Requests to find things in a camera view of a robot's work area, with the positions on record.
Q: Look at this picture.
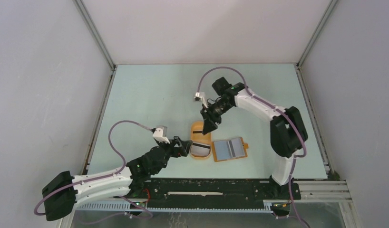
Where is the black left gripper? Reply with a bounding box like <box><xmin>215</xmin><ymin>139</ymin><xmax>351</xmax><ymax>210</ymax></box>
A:
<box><xmin>156</xmin><ymin>135</ymin><xmax>192</xmax><ymax>164</ymax></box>

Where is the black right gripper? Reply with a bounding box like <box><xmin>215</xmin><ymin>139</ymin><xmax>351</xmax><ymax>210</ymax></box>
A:
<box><xmin>200</xmin><ymin>99</ymin><xmax>233</xmax><ymax>136</ymax></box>

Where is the white VIP card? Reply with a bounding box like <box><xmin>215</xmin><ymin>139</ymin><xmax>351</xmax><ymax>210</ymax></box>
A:
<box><xmin>190</xmin><ymin>142</ymin><xmax>211</xmax><ymax>157</ymax></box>

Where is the orange oval plastic tray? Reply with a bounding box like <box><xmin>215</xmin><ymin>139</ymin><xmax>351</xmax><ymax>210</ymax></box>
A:
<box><xmin>190</xmin><ymin>121</ymin><xmax>211</xmax><ymax>160</ymax></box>

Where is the orange leather card holder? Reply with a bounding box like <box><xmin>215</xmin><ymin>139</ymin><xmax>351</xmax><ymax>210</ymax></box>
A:
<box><xmin>211</xmin><ymin>137</ymin><xmax>249</xmax><ymax>162</ymax></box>

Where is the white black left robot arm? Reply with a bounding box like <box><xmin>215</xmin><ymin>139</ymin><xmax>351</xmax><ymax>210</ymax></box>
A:
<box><xmin>42</xmin><ymin>136</ymin><xmax>193</xmax><ymax>221</ymax></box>

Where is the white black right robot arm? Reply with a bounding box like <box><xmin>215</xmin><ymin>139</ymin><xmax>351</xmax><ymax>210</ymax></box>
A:
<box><xmin>194</xmin><ymin>77</ymin><xmax>308</xmax><ymax>199</ymax></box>

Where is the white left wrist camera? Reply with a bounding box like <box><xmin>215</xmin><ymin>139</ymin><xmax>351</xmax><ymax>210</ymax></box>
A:
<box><xmin>152</xmin><ymin>125</ymin><xmax>170</xmax><ymax>144</ymax></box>

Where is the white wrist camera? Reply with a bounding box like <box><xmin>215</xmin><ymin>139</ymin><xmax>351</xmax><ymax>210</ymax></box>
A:
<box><xmin>194</xmin><ymin>92</ymin><xmax>208</xmax><ymax>108</ymax></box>
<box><xmin>152</xmin><ymin>125</ymin><xmax>170</xmax><ymax>144</ymax></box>

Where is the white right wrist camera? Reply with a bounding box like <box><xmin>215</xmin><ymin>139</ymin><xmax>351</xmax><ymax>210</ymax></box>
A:
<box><xmin>194</xmin><ymin>92</ymin><xmax>208</xmax><ymax>108</ymax></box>

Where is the black mounting base plate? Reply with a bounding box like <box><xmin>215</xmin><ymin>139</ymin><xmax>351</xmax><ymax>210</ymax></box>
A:
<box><xmin>126</xmin><ymin>178</ymin><xmax>301</xmax><ymax>209</ymax></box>

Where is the grey slotted cable duct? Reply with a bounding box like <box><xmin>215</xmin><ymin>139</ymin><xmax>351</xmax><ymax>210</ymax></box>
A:
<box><xmin>76</xmin><ymin>200</ymin><xmax>272</xmax><ymax>213</ymax></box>

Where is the aluminium frame rail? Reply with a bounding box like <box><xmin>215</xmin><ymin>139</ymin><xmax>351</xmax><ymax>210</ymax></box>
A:
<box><xmin>65</xmin><ymin>179</ymin><xmax>353</xmax><ymax>203</ymax></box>

